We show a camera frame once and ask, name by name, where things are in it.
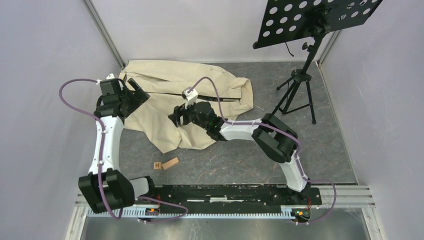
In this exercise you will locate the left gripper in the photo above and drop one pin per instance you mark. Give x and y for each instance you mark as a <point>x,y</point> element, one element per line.
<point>139,97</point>

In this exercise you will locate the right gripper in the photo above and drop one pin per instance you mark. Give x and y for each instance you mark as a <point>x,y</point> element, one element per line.
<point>182,110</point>

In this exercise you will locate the cream zip-up jacket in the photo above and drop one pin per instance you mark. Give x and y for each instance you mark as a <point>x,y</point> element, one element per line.
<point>164,81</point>

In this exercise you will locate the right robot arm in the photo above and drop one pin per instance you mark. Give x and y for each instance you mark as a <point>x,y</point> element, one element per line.
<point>278,141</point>

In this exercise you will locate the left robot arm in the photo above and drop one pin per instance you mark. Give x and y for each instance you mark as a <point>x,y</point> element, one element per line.
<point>105,188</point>

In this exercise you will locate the wooden rectangular block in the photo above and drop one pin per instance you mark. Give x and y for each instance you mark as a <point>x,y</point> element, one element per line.
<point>170,163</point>

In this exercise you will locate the wooden letter cube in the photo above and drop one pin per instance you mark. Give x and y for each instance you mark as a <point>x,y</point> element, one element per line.
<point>157,166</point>

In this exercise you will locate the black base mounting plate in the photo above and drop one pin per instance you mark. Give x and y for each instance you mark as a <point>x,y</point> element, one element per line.
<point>229,198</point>

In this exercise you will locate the black perforated music stand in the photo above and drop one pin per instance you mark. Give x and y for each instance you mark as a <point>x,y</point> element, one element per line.
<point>290,20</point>

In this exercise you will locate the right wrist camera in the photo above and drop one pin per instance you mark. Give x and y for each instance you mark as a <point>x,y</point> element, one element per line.
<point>190,96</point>

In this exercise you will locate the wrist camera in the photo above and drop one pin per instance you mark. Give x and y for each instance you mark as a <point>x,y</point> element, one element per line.
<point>190,96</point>
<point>111,76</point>

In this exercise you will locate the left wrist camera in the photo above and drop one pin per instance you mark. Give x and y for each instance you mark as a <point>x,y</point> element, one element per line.
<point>111,76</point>

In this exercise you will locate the aluminium frame rail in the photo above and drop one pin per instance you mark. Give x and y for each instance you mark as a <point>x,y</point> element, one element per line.
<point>102,29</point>

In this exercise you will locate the white slotted cable duct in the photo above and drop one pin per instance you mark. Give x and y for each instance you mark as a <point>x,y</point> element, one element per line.
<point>141,213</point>

